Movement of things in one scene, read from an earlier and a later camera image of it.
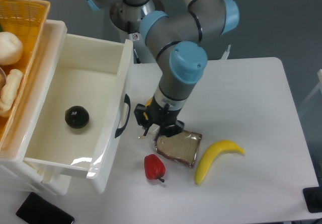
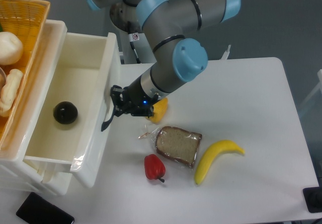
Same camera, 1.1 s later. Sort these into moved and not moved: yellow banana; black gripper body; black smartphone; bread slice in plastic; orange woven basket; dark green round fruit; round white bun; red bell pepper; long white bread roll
Moved: black gripper body; dark green round fruit
Not moved: bread slice in plastic; yellow banana; orange woven basket; red bell pepper; round white bun; long white bread roll; black smartphone
